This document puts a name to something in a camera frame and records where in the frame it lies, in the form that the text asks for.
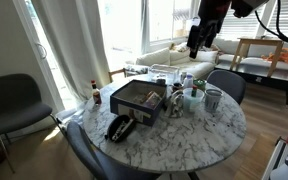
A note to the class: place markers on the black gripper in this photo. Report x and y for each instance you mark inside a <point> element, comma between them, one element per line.
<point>211,14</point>

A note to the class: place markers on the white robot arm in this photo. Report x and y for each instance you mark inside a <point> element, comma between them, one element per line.
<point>243,8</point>

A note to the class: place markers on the patterned cloth pouch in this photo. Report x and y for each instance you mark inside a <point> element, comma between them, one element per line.
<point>175,105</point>

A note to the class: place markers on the navy blue shoe box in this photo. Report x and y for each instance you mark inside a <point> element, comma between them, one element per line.
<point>140,100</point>

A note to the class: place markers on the cream sofa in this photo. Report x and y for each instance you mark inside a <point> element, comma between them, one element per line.
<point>221,51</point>

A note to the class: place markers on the clear glass container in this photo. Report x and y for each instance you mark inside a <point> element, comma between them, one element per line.
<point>169,73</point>

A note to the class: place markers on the green lidded container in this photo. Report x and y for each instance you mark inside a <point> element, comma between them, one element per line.
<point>200,84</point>

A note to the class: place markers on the white plastic bottle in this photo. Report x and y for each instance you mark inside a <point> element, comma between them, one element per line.
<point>188,81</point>

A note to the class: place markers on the red capped sauce bottle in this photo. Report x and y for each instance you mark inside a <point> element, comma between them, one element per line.
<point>194,91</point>

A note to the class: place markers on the dark glass jar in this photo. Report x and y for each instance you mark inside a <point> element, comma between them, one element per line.
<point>176,86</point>

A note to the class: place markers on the wooden side table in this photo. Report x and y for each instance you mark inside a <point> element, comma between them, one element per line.
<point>257,47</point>

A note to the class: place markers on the grey chair far side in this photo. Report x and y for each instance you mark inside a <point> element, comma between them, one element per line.
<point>233,84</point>

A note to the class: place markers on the clear plastic measuring cup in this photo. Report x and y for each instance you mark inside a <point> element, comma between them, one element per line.
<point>190,103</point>

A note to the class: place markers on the black low tv bench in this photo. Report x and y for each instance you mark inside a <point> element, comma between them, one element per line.
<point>259,75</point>

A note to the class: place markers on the hot sauce bottle red cap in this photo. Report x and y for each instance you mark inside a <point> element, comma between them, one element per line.
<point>96,93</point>

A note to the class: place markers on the white curtain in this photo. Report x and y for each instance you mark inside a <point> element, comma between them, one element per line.
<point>73,30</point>

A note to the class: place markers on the dark grey chair left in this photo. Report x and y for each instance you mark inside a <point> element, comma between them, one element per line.
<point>20,106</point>

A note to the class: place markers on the blue chair near camera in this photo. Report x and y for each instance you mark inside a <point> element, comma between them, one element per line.
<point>100,165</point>

